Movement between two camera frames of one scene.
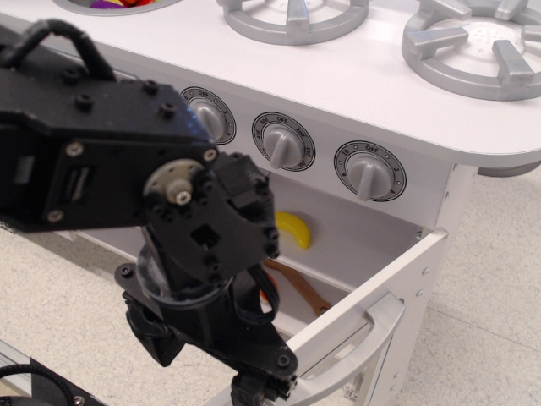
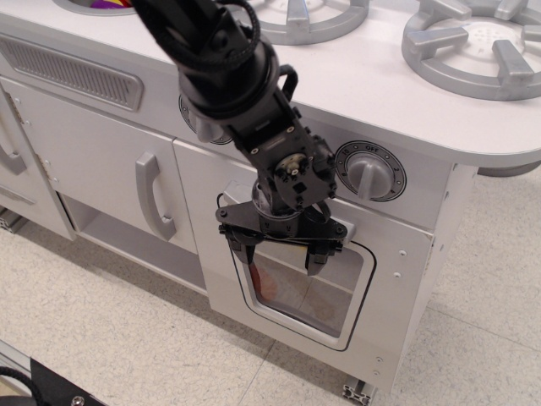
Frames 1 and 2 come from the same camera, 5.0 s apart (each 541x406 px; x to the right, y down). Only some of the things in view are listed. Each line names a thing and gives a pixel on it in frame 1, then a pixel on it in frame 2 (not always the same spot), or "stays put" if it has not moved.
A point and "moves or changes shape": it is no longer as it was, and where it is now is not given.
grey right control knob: x=371 y=171 stays put
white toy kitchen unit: x=372 y=118 stays put
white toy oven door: x=340 y=336 moves or changes shape
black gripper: x=232 y=330 -> x=313 y=224
